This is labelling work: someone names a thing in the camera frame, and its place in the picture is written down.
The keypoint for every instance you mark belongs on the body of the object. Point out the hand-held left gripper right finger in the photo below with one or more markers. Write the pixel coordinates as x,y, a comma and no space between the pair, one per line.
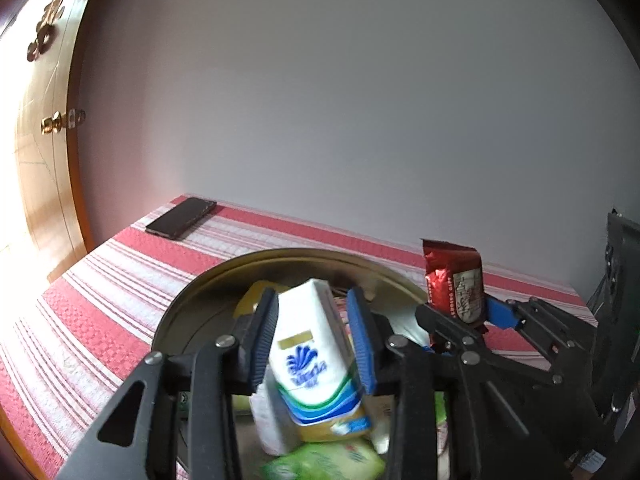
361,347

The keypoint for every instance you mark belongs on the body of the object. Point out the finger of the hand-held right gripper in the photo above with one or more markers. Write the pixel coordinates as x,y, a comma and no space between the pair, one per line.
502,312
442,327

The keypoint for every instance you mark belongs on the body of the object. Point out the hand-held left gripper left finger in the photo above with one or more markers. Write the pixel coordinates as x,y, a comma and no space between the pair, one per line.
261,342

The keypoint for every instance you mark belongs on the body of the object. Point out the red snack packet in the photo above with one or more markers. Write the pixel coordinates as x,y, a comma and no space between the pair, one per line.
455,285

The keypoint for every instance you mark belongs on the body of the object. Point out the yellow sponge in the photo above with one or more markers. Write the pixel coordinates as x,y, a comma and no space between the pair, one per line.
252,297

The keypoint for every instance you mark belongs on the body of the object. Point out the white and blue tissue pack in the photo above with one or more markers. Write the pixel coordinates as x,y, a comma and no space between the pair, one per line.
310,350

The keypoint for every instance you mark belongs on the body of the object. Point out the round metal tin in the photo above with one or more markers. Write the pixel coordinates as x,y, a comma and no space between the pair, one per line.
200,305

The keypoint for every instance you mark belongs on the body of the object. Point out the bright green tissue pack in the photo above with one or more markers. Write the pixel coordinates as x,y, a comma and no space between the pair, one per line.
325,462

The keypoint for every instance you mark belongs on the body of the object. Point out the black smartphone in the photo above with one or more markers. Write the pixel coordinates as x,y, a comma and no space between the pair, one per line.
181,217

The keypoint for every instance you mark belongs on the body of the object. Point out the red striped bedspread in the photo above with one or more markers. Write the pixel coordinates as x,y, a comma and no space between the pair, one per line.
100,310

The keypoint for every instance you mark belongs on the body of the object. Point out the wooden door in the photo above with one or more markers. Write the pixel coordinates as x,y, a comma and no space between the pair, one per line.
45,170

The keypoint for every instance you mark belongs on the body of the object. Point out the dark door ornament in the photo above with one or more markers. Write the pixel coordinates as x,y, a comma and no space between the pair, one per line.
47,20

